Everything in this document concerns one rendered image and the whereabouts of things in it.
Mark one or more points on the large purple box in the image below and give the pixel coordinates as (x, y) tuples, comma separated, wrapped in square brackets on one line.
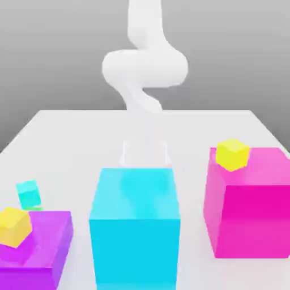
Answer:
[(45, 244)]

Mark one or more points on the small orange-yellow cube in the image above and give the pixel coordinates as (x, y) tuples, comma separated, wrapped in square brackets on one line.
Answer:
[(13, 226)]

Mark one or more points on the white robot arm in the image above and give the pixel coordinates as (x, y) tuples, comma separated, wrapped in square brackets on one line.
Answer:
[(145, 68)]

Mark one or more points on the small yellow cube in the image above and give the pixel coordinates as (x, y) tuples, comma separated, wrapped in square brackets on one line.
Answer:
[(232, 155)]

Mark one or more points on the large pink box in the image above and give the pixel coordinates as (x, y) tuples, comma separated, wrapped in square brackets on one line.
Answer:
[(253, 217)]

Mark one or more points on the large cyan box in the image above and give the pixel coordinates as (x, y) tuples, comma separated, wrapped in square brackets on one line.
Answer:
[(136, 244)]

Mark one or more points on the small turquoise cube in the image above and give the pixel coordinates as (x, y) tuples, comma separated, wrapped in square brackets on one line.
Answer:
[(29, 194)]

